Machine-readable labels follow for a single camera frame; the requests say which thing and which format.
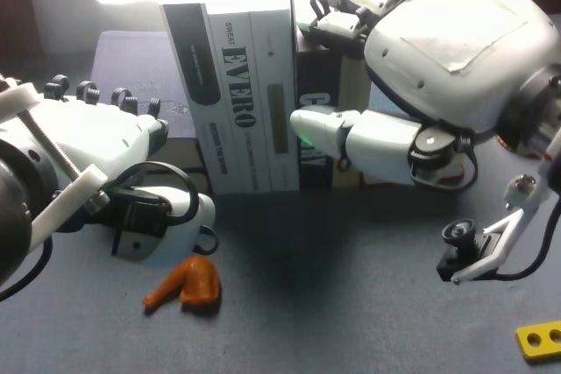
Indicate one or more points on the brown toy chicken drumstick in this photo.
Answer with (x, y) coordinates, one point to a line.
(197, 282)

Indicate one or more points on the white book with black spine label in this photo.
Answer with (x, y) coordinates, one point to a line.
(188, 41)

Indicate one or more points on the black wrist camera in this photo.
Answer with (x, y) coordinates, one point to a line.
(458, 234)

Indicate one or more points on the yellow block with two holes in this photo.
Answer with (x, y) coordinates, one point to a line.
(543, 351)

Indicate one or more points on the grey table cloth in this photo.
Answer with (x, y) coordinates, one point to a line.
(307, 304)

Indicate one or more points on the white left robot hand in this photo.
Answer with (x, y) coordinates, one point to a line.
(96, 133)

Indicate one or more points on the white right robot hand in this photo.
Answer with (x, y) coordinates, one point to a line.
(447, 41)

